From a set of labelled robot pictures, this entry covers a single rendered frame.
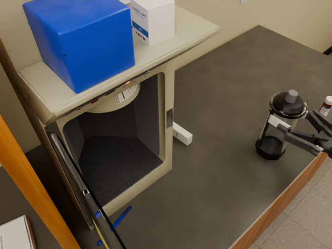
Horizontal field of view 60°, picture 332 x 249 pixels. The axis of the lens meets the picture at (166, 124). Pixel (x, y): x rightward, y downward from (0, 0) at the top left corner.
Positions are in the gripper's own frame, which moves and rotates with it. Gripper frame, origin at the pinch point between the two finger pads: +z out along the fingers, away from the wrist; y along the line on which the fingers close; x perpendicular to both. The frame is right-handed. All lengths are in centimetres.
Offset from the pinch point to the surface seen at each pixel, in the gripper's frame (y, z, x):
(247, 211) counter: 24.9, -9.4, 18.2
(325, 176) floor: -91, -14, 111
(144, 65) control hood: 49, 6, -38
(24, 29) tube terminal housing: 61, 17, -44
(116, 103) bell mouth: 48, 19, -21
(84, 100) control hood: 60, 6, -38
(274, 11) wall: -93, 60, 17
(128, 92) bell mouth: 44, 20, -21
